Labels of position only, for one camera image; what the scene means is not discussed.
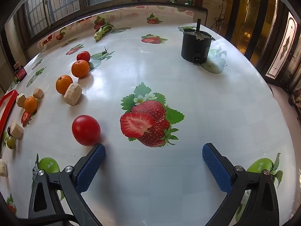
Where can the stained glass door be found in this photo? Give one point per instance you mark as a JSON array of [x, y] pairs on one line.
[[285, 47]]

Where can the sugarcane piece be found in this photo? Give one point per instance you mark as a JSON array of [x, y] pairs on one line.
[[38, 93], [73, 93], [21, 100], [17, 129], [2, 167]]

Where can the red-label motor with wheel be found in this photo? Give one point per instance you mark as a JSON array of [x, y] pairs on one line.
[[20, 73]]

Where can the black cylindrical motor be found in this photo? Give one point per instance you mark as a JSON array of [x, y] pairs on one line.
[[192, 47]]

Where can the small orange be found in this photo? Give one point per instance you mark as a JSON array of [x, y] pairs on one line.
[[31, 104]]

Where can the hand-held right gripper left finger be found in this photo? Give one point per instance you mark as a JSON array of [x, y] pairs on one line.
[[90, 169]]

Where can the small red tomato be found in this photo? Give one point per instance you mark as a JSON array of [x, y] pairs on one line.
[[83, 56]]

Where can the red-rimmed white tray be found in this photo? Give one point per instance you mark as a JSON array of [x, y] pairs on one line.
[[14, 94]]

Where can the fruit-printed tablecloth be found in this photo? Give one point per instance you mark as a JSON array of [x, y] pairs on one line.
[[164, 75]]

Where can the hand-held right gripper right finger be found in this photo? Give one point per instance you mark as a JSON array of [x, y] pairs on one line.
[[217, 167]]

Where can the green grape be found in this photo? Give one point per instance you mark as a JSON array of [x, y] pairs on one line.
[[10, 142]]

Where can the window with metal bars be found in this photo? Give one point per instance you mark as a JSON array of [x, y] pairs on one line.
[[65, 0]]

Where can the green leafy vegetable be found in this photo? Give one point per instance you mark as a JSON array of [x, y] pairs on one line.
[[102, 31]]

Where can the large red tomato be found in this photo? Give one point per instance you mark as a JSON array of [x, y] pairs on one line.
[[85, 130]]

